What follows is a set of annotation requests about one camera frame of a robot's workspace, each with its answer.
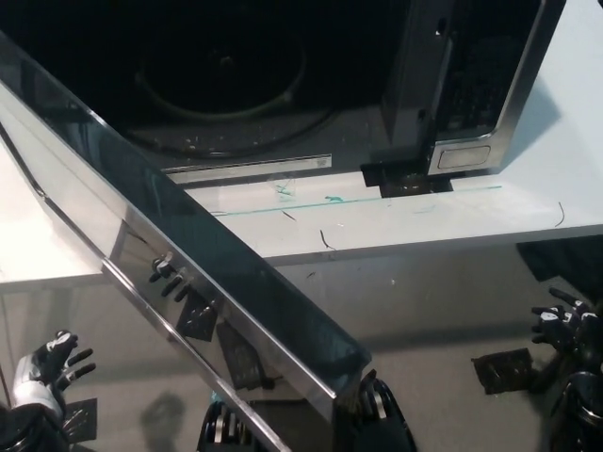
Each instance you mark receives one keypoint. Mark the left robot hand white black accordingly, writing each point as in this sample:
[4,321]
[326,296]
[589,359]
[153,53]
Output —
[49,358]

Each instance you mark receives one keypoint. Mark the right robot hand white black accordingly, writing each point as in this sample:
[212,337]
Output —
[563,322]

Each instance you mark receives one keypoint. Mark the microwave door with dark glass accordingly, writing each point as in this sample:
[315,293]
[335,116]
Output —
[198,263]

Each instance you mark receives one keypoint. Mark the glass microwave turntable plate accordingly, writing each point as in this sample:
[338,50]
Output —
[221,101]

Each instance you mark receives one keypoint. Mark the black floor tape patch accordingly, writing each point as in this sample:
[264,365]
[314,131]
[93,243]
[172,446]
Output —
[80,419]
[504,372]

